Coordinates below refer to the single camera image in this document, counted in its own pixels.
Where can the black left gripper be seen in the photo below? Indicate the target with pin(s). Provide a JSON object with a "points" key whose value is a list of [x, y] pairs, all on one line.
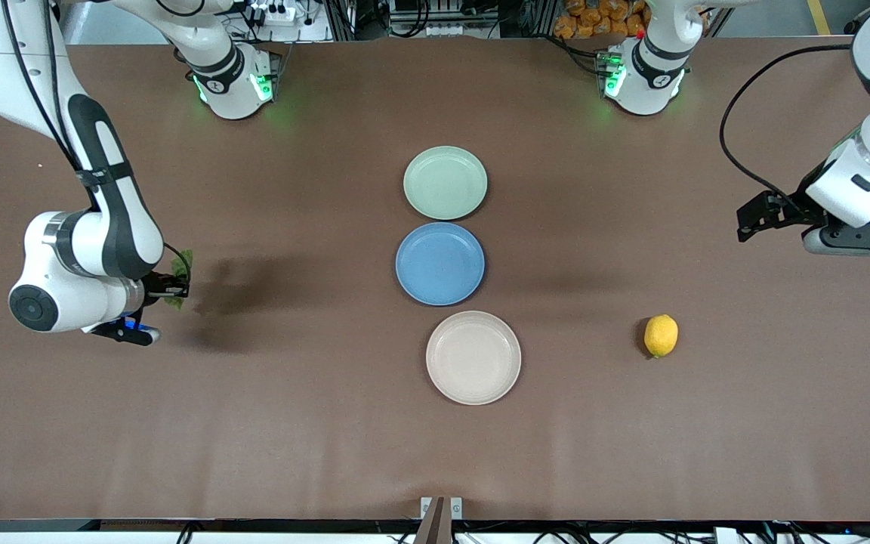
{"points": [[796, 208]]}

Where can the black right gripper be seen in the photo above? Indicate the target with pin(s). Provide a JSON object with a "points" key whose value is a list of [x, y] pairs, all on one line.
{"points": [[154, 286]]}

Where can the green lettuce leaf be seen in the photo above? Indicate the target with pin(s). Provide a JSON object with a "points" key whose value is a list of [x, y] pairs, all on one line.
{"points": [[182, 264]]}

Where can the yellow lemon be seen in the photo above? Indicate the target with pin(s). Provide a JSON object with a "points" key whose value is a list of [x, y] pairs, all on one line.
{"points": [[661, 336]]}

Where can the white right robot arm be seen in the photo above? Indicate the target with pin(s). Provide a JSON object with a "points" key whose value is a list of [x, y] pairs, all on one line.
{"points": [[110, 219]]}

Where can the orange snack bag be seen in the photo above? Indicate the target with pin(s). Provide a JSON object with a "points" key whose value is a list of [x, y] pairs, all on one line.
{"points": [[593, 19]]}

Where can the blue plate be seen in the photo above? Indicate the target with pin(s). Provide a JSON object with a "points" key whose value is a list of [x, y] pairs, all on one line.
{"points": [[439, 264]]}

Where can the white power strip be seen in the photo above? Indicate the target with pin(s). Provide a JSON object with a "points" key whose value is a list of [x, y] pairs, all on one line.
{"points": [[275, 13]]}

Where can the pale green plate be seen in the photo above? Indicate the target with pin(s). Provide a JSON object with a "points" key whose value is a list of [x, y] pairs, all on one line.
{"points": [[445, 183]]}

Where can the beige plate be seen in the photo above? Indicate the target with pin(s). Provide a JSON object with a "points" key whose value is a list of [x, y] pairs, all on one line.
{"points": [[473, 357]]}

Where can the dark equipment rack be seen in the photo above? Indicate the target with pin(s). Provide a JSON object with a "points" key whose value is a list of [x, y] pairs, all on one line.
{"points": [[435, 15]]}

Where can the aluminium frame profile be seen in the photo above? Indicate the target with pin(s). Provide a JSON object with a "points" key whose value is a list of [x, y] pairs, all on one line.
{"points": [[862, 19]]}

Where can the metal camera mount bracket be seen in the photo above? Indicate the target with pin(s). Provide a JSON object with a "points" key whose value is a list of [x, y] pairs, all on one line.
{"points": [[441, 521]]}

